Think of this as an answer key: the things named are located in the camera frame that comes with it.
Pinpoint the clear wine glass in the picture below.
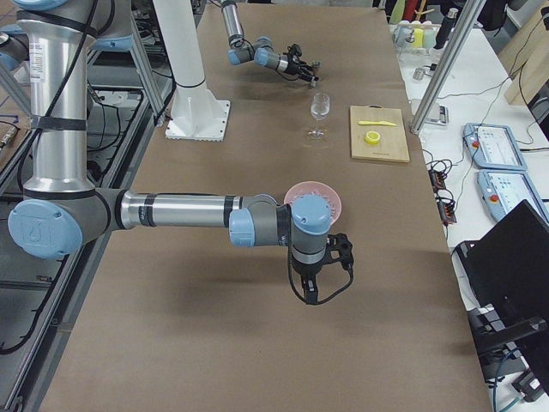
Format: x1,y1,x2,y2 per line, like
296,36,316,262
307,92,330,139

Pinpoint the black monitor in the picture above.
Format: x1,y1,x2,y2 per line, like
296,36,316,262
455,200,548,326

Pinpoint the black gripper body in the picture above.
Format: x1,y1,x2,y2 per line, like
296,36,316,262
292,257,323,287
284,55,310,79

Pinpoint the near blue teach pendant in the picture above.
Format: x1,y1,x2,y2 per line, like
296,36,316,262
477,169,548,221

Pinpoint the steel kitchen scale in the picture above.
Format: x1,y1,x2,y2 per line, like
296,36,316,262
410,99,449,127

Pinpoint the pink bowl of ice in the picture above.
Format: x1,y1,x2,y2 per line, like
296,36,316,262
284,181,342,224

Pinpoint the bamboo cutting board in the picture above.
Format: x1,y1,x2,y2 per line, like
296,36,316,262
349,106,410,163

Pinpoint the far blue teach pendant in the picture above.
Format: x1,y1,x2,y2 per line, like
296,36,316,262
462,123,528,171

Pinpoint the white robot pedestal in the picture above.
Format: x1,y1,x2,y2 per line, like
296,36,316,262
154,0,231,142

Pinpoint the yellow lemon slice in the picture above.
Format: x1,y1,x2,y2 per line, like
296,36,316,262
364,130,381,145

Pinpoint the aluminium frame post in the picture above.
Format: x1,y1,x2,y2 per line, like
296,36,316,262
410,0,486,135

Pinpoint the yellow plastic knife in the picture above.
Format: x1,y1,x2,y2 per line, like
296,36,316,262
358,120,397,127

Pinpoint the blue teach pendant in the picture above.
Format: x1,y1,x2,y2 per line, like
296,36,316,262
477,169,548,221
462,123,528,171

